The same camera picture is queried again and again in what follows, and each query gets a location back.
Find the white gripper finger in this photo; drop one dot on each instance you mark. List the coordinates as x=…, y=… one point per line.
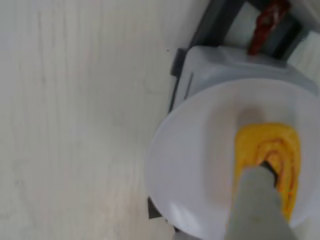
x=255, y=202

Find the yellow egg sushi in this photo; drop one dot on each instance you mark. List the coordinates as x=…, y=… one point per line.
x=250, y=140

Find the white round plate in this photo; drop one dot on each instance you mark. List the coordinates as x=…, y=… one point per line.
x=190, y=155

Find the red train car coupler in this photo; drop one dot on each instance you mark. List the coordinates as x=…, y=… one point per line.
x=265, y=22

